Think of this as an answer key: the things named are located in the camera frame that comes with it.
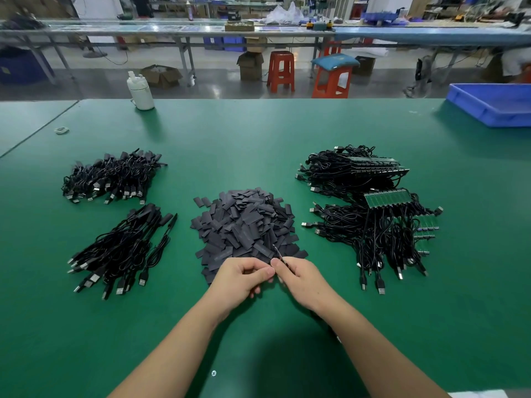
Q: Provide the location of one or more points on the red plastic stool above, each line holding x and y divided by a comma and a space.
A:
281, 70

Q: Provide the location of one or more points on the person's left forearm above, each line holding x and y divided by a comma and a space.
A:
174, 356

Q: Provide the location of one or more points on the person's right hand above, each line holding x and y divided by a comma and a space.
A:
309, 285

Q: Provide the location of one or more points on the dark cardboard box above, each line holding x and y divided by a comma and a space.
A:
365, 66

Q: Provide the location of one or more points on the large blue bin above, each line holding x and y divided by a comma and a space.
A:
23, 66

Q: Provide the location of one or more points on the person's right forearm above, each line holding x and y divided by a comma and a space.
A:
381, 356

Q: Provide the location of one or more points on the pile of black shrink tubing pieces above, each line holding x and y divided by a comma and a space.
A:
244, 227

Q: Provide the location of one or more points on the person's left hand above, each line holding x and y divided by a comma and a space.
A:
232, 288

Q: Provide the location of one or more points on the white paper sheet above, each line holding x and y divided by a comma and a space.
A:
477, 394

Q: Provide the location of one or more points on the blue seat cushion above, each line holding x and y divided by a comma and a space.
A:
335, 61

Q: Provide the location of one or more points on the person's right thumb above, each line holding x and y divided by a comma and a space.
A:
278, 269

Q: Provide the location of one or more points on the person's left thumb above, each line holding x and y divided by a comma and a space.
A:
260, 276

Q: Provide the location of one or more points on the long conveyor workbench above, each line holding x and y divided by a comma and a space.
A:
257, 35

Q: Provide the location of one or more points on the orange plastic stool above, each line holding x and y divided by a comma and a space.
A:
332, 82

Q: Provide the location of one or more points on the blue storage crates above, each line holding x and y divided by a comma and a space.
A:
224, 43

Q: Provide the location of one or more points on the blue plastic tray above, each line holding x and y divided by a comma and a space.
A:
491, 104

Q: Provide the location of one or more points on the white plastic bag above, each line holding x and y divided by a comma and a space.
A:
285, 15

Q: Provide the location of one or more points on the white plastic jug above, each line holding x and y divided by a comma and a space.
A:
141, 93

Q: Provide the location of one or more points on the open cardboard box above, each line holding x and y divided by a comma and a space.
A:
161, 76

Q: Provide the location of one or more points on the black heat shrink sleeve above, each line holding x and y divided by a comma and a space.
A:
278, 253

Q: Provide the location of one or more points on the tall cardboard box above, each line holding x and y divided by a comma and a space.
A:
250, 66

